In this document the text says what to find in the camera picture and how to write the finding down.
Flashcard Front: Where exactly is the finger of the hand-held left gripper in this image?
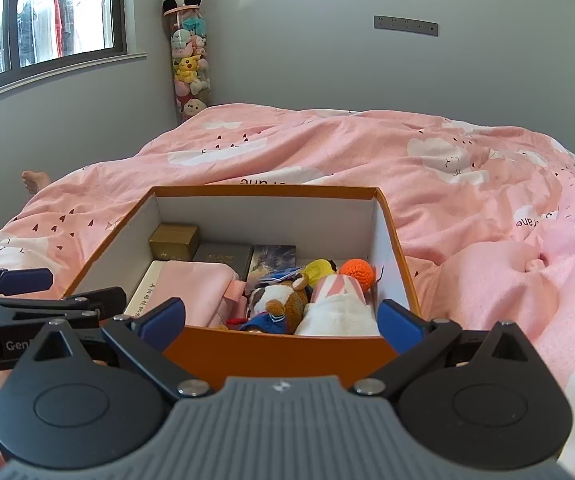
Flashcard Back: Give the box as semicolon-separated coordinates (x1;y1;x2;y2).
0;286;127;331
0;265;54;301

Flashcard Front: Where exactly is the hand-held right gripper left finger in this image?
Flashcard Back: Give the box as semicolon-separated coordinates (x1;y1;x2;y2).
18;297;214;398

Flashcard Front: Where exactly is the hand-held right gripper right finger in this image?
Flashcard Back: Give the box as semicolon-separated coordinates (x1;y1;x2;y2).
351;299;543;396

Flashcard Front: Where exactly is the long white box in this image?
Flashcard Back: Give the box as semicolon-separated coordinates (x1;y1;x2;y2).
124;260;167;319

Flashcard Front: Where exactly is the pink cloth pouch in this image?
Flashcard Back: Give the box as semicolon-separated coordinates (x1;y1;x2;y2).
140;261;241;329

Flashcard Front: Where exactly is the black and white plush toy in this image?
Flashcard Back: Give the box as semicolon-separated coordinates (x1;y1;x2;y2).
295;272;381;337

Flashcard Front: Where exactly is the orange crochet fruit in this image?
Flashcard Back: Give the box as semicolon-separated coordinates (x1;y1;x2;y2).
340;258;375;292

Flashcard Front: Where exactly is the small gold-brown box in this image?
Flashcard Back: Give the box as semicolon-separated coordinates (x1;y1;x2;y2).
148;224;201;262

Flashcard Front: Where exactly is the dark grey gift box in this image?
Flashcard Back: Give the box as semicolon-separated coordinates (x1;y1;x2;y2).
192;242;255;282

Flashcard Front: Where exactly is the yellow plastic case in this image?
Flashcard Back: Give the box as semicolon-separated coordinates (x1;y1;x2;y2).
301;258;339;289

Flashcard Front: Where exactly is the calico cat plush toy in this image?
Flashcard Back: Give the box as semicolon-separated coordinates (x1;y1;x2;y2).
240;269;314;336

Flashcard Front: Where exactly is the orange cardboard box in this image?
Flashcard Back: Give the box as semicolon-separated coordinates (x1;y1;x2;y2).
62;185;421;392

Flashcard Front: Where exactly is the illustrated dark card box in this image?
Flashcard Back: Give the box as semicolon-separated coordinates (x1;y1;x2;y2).
248;244;297;281

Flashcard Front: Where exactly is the pink cloud-print blanket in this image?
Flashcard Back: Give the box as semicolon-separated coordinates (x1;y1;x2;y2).
0;104;575;480

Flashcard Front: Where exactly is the clear tube of plush toys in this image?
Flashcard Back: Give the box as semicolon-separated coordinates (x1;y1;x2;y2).
165;5;212;124

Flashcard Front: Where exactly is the row of hanging clothes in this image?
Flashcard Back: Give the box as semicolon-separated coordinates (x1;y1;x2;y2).
0;0;107;85

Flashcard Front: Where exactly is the window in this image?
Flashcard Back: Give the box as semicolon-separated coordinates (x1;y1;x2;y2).
0;0;148;108

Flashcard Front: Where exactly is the grey wall socket plate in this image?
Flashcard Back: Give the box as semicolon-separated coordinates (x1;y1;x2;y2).
373;14;439;38

